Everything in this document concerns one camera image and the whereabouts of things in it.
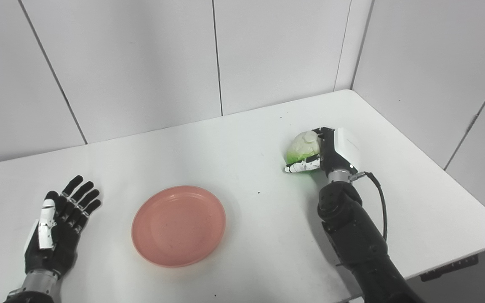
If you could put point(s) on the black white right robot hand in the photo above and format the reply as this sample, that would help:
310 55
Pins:
339 151

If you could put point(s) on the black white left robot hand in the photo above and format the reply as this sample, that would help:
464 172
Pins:
61 240

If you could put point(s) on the green white toy cabbage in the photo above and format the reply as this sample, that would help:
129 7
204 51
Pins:
303 147

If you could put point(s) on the pink round plate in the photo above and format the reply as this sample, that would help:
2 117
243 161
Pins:
179 227

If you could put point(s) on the black table control panel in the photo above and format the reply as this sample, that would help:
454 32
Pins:
449 268

